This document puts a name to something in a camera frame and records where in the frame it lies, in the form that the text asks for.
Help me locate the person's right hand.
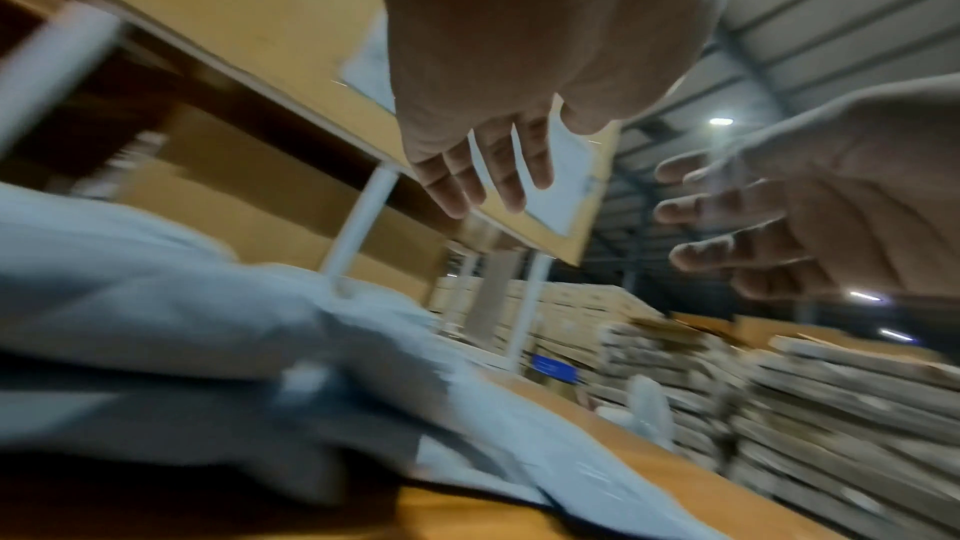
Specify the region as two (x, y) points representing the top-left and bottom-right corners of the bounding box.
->
(651, 72), (960, 301)

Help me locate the person's left hand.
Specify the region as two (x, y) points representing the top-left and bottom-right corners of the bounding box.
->
(363, 0), (745, 220)

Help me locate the white paper label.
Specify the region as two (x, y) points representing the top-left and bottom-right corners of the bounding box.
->
(336, 21), (603, 238)

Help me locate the stack of flattened cardboard sheets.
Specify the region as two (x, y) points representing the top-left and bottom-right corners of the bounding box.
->
(596, 315), (960, 534)

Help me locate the white metal shelf rack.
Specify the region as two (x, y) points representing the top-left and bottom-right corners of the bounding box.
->
(0, 0), (556, 376)

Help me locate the large brown cardboard box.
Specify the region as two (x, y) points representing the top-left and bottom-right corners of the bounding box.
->
(0, 0), (625, 267)

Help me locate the stack of pale cartons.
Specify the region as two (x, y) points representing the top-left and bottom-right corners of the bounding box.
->
(429, 273), (665, 364)

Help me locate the white plastic bag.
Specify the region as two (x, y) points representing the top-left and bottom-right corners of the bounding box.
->
(596, 372), (678, 450)

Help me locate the blue crate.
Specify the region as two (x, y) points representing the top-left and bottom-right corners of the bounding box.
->
(527, 352), (580, 386)

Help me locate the pile of white fabric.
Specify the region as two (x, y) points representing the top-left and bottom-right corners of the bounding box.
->
(0, 180), (725, 540)

